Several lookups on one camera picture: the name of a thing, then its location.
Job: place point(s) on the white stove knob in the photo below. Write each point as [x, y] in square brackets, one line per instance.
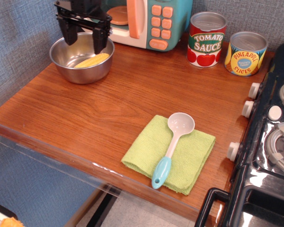
[253, 91]
[233, 150]
[247, 108]

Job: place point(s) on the pineapple slices can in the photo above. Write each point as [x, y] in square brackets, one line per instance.
[245, 53]

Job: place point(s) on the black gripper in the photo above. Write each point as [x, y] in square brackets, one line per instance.
[87, 14]

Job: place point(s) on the orange microwave plate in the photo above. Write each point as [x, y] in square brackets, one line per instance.
[118, 15]

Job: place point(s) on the tomato sauce can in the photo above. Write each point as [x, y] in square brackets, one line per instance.
[206, 36]

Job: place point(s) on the black toy stove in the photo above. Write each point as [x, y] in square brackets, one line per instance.
[256, 196]

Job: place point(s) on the stainless steel bowl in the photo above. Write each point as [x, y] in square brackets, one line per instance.
[65, 57]

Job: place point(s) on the green folded towel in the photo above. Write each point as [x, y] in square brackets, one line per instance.
[147, 155]

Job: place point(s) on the teal toy microwave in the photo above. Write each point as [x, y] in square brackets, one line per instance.
[152, 24]

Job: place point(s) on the white stove knob upper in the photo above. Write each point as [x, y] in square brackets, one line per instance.
[253, 91]

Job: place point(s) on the white spoon teal handle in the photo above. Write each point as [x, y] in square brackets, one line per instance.
[180, 124]

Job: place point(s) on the yellow toy corn cob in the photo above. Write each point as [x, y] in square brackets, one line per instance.
[95, 60]

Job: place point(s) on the white stove knob lower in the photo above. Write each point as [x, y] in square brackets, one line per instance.
[233, 150]

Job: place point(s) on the white stove knob middle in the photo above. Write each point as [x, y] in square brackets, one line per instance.
[247, 108]

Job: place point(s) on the white round stove button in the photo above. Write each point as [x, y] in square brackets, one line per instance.
[274, 113]

